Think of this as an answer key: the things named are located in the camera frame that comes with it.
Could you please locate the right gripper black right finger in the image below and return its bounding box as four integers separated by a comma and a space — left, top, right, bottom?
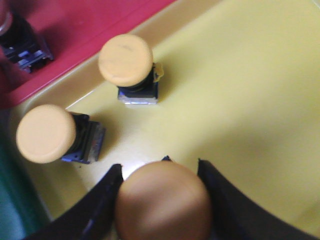
197, 159, 317, 240

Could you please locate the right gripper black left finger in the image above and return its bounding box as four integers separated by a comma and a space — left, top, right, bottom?
25, 163, 124, 240

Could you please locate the yellow mushroom push button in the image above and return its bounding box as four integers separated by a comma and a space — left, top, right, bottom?
15, 104, 106, 164
114, 160, 213, 240
98, 34, 164, 105

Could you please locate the red mushroom push button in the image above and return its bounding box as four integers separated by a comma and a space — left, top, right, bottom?
0, 0, 54, 73

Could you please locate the green conveyor belt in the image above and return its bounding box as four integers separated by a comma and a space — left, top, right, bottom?
0, 110, 52, 240

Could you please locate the red plastic tray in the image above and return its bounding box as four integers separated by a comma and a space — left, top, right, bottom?
0, 0, 172, 109

